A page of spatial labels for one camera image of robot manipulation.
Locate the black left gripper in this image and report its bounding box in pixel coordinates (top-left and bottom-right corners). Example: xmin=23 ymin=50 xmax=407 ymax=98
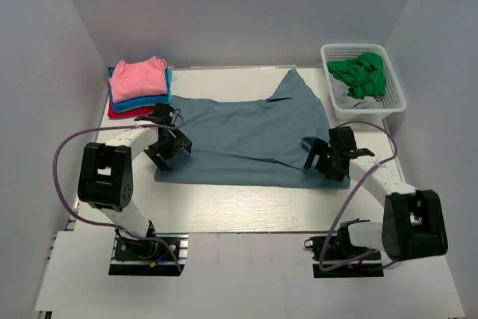
xmin=144 ymin=125 xmax=191 ymax=170

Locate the grey-blue t-shirt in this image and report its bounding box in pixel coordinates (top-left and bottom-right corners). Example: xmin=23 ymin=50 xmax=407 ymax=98
xmin=154 ymin=69 xmax=350 ymax=189

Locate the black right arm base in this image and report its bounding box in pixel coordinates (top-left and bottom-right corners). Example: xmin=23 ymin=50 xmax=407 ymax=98
xmin=303 ymin=224 xmax=384 ymax=279

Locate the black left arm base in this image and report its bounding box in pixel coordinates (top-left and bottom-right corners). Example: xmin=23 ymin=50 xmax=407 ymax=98
xmin=108 ymin=235 xmax=189 ymax=277

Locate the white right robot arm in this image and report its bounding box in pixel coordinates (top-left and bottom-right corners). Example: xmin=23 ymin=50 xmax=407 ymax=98
xmin=304 ymin=138 xmax=448 ymax=261

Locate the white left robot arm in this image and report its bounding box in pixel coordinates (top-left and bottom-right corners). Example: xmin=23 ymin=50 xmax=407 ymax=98
xmin=78 ymin=127 xmax=192 ymax=258

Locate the grey t-shirt in basket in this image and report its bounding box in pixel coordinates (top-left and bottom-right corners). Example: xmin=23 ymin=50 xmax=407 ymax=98
xmin=332 ymin=78 xmax=383 ymax=110

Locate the red folded t-shirt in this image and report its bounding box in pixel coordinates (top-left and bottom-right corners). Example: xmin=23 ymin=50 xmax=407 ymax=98
xmin=107 ymin=83 xmax=164 ymax=120

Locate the blue folded t-shirt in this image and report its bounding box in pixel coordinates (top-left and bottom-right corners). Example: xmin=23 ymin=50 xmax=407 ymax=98
xmin=107 ymin=68 xmax=173 ymax=119

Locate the white plastic laundry basket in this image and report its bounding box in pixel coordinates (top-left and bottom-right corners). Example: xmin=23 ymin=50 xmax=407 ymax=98
xmin=320 ymin=43 xmax=406 ymax=122

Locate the green t-shirt in basket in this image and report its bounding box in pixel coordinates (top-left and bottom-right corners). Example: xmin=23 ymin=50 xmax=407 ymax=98
xmin=327 ymin=52 xmax=387 ymax=100

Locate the pink folded t-shirt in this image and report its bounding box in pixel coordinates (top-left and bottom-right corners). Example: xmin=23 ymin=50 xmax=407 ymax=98
xmin=109 ymin=56 xmax=168 ymax=103

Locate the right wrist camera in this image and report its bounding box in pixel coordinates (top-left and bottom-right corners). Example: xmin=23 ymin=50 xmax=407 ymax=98
xmin=329 ymin=126 xmax=375 ymax=159

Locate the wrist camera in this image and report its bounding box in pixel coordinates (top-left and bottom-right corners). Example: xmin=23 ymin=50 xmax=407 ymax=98
xmin=329 ymin=126 xmax=375 ymax=159
xmin=134 ymin=103 xmax=180 ymax=128

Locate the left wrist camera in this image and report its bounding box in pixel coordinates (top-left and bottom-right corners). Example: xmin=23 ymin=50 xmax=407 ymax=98
xmin=134 ymin=103 xmax=180 ymax=128

